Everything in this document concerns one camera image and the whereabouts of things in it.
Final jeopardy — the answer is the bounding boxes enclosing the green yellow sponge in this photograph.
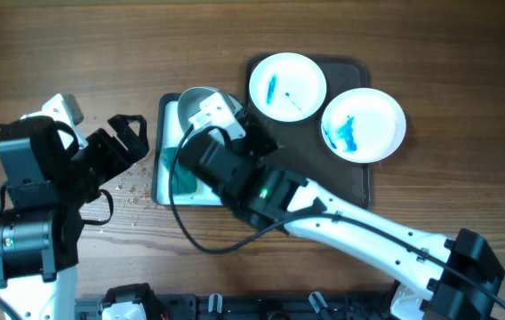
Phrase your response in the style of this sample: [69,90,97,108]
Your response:
[160,147,200,196]

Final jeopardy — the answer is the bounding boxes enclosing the white plate large blue smear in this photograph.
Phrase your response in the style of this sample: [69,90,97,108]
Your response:
[320,88,407,164]

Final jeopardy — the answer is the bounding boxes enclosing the white plate two blue marks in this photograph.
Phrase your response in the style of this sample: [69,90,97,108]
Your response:
[248,52,327,123]

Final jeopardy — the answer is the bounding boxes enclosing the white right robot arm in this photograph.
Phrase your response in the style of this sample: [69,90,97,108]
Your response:
[173,125,505,319]

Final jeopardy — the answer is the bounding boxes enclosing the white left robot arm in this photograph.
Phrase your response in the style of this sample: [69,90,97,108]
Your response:
[0,115,149,319]

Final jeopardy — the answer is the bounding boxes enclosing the dark brown serving tray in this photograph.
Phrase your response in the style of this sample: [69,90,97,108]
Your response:
[244,53,373,209]

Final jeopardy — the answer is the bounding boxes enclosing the black rimmed water tray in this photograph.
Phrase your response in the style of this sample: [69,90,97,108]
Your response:
[151,86,245,206]

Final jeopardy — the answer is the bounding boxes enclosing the white plate single blue streak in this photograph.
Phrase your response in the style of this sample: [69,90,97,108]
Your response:
[177,86,244,139]

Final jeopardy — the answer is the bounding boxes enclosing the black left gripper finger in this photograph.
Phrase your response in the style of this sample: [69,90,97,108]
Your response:
[129,115,149,154]
[108,115,137,147]

